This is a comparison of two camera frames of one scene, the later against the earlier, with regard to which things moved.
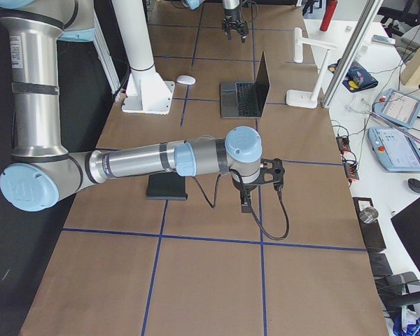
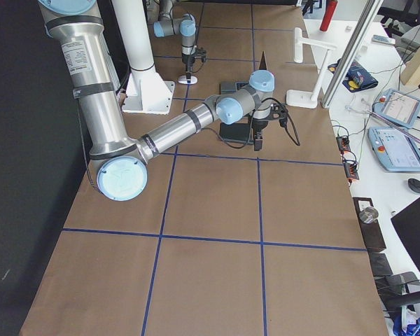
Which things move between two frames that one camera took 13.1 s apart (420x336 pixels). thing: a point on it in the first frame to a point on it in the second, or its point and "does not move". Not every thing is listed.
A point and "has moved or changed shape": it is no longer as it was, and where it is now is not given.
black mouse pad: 169,186 has moved or changed shape
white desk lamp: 298,99 does not move
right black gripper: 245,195 to 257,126
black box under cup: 371,232 does not move
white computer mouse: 186,80 does not move
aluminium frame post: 369,10 does not move
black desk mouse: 418,186 does not move
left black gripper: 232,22 to 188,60
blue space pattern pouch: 357,77 does not move
